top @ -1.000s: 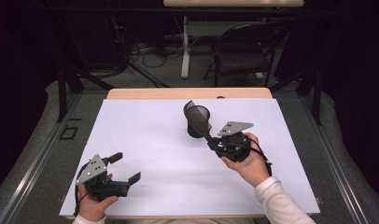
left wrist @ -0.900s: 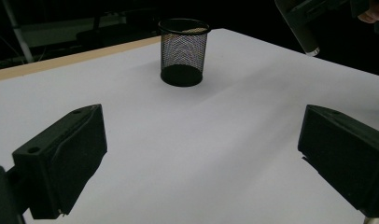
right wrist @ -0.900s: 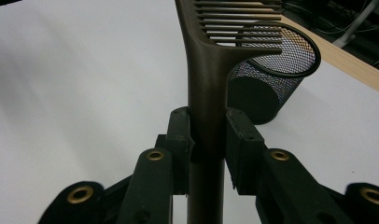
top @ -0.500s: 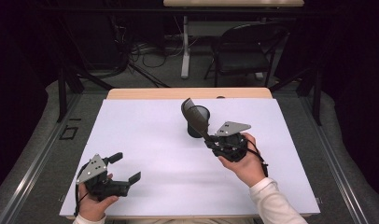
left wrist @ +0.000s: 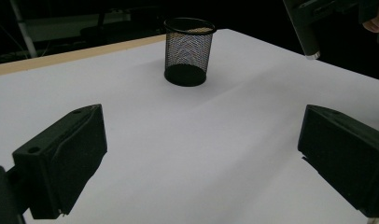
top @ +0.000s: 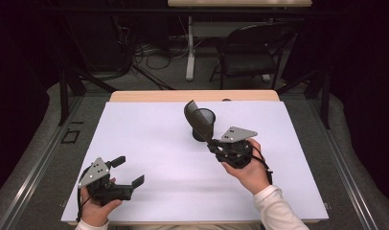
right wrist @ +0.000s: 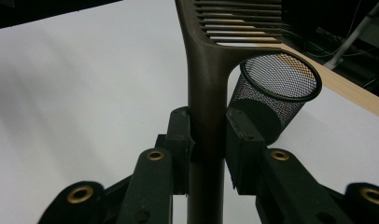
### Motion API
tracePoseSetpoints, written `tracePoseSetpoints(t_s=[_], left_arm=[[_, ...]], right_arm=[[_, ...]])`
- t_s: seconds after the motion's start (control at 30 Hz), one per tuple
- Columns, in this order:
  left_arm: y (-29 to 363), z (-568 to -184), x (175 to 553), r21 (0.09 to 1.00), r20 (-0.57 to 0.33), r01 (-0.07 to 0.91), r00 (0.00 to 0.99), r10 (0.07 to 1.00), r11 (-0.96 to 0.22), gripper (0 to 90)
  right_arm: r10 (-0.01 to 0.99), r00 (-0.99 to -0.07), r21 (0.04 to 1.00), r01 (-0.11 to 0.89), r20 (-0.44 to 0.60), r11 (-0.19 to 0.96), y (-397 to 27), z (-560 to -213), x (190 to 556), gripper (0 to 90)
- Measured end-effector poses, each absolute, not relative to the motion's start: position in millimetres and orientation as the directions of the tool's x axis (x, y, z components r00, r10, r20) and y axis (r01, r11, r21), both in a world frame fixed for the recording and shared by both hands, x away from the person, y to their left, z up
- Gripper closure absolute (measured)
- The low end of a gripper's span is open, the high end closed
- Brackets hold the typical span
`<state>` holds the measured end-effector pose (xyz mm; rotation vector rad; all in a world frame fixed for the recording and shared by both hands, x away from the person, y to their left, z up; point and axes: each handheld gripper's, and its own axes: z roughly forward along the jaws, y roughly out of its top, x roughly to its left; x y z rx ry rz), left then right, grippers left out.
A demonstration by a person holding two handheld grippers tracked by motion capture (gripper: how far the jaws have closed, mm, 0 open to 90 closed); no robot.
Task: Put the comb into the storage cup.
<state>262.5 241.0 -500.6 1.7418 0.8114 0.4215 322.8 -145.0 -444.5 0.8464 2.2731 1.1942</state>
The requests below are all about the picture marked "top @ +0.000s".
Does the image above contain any black folding chair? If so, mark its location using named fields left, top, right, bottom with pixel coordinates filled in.
left=209, top=22, right=296, bottom=91

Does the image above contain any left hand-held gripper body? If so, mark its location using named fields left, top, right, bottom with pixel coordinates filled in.
left=77, top=156, right=135, bottom=206

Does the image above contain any right hand-held gripper cable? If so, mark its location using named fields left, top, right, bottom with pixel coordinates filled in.
left=249, top=145, right=274, bottom=186

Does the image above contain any black mesh pen holder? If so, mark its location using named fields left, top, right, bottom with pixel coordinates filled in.
left=192, top=107, right=217, bottom=143

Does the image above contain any dark spatula with metal handle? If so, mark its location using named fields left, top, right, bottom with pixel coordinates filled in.
left=183, top=99, right=216, bottom=145

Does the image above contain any aluminium floor rail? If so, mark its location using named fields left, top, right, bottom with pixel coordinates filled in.
left=0, top=95, right=84, bottom=230
left=306, top=99, right=380, bottom=230

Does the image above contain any person's right hand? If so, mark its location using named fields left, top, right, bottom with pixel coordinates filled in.
left=221, top=137, right=272, bottom=196

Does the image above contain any person's left hand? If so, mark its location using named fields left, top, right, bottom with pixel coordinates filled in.
left=80, top=177, right=124, bottom=228

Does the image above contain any white table mat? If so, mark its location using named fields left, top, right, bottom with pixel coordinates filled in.
left=60, top=100, right=330, bottom=223

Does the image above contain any hand-held gripper cable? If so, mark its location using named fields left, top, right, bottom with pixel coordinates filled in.
left=75, top=169, right=92, bottom=223
left=249, top=145, right=274, bottom=186

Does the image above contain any black metal frame stand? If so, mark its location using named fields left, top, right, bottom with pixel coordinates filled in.
left=275, top=65, right=332, bottom=130
left=57, top=68, right=119, bottom=127

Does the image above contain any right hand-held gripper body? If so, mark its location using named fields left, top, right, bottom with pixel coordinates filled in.
left=218, top=126, right=259, bottom=170

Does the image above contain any light wooden desk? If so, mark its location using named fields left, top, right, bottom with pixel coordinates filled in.
left=167, top=0, right=313, bottom=81

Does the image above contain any tangle of floor cables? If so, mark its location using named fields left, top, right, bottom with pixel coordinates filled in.
left=112, top=15, right=191, bottom=91

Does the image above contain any left hand-held gripper cable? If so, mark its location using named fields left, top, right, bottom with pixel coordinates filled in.
left=75, top=169, right=92, bottom=223

